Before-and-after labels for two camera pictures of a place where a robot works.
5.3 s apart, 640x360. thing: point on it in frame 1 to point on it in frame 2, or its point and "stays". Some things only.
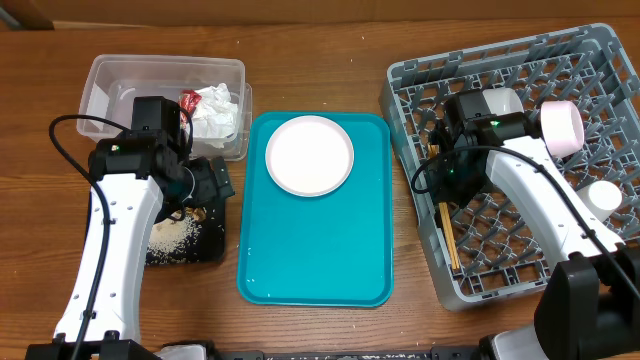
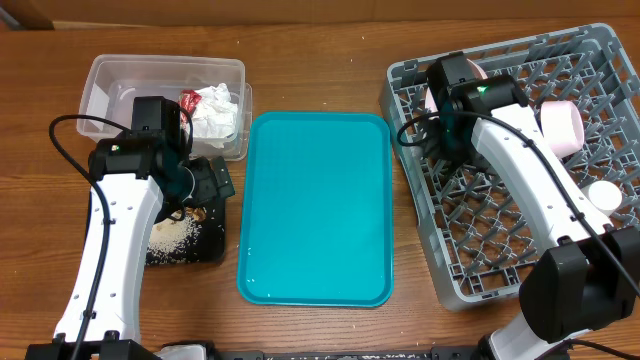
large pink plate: (309, 155) to (430, 104)
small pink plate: (562, 127) stays
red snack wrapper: (188, 100) stays
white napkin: (215, 118) stays
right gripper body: (457, 180) to (450, 142)
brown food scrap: (198, 214) stays
